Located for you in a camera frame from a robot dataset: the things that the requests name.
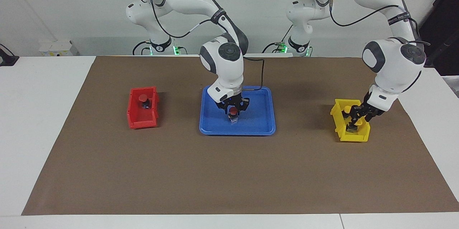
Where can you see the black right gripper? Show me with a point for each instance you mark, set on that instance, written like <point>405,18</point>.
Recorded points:
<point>233,101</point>

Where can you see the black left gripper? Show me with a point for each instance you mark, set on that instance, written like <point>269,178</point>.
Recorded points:
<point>369,111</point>

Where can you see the red push button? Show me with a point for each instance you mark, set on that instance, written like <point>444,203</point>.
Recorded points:
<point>233,111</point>
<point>143,97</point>

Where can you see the yellow push button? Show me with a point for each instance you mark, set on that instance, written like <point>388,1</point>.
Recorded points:
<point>352,129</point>
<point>346,108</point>

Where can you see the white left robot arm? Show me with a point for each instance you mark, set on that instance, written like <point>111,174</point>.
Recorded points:
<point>391,64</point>

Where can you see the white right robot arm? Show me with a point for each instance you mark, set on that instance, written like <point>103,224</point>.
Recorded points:
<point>222,67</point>

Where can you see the blue plastic tray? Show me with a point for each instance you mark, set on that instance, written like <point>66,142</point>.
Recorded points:
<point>261,121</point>

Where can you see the yellow plastic bin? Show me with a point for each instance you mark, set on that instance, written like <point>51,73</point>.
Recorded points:
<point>353,137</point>

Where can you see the brown table mat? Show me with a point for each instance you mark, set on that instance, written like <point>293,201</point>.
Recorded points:
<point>229,171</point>

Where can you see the red plastic bin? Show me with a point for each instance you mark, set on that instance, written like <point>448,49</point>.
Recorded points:
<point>138,123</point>

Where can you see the black stand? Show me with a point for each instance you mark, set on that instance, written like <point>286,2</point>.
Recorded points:
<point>444,24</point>

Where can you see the white wall socket box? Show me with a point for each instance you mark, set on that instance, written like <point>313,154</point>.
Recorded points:
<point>57,47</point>

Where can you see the black clamp mount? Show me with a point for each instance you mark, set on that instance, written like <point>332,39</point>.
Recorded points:
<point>7,60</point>

